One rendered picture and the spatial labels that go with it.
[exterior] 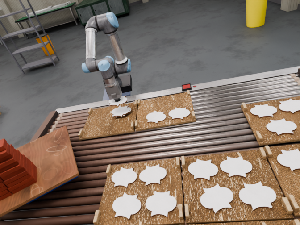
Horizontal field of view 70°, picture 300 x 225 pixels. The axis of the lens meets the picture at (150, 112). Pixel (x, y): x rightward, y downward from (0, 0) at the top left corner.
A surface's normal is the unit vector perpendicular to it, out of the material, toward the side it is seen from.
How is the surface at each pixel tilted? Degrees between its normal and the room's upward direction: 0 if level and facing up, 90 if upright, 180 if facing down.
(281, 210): 0
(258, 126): 0
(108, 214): 0
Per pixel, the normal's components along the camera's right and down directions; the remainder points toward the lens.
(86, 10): 0.07, 0.58
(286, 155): -0.23, -0.78
